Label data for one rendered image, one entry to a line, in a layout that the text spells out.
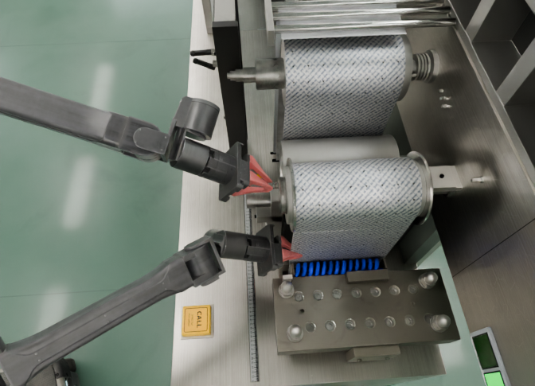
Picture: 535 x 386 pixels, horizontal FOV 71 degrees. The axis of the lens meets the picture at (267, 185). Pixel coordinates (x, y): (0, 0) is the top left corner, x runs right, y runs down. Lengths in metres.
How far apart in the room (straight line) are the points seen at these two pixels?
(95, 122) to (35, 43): 2.85
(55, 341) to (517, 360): 0.72
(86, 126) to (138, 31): 2.65
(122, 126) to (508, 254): 0.65
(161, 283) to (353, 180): 0.40
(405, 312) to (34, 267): 1.89
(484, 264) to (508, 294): 0.07
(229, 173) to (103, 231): 1.64
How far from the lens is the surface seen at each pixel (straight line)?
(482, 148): 0.75
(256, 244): 0.80
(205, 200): 1.16
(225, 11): 0.82
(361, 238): 0.83
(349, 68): 0.79
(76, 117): 0.69
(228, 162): 0.68
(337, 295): 0.93
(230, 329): 1.02
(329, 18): 0.80
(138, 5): 3.58
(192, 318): 1.02
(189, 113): 0.68
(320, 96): 0.79
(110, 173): 2.45
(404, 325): 0.94
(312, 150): 0.83
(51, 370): 1.88
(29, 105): 0.72
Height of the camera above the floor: 1.91
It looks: 59 degrees down
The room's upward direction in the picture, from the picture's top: straight up
